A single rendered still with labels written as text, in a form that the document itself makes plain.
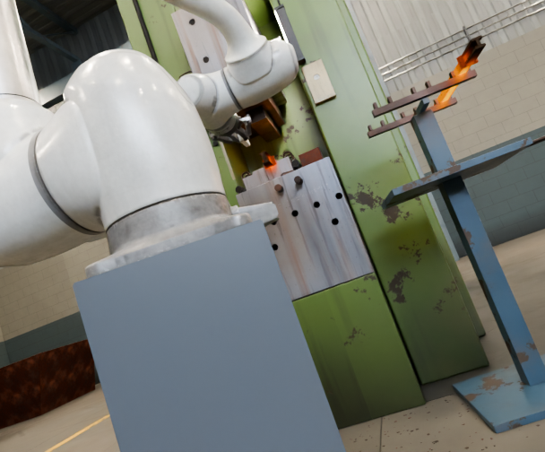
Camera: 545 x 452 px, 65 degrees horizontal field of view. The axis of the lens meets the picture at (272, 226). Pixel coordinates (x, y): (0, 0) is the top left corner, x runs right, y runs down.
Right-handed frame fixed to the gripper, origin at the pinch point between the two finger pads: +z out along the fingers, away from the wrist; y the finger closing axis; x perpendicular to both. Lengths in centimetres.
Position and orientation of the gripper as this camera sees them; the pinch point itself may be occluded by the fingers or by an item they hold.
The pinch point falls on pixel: (243, 139)
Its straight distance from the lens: 137.1
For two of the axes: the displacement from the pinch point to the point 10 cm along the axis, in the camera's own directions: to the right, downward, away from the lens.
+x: -3.4, -9.3, 1.4
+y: 9.1, -3.6, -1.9
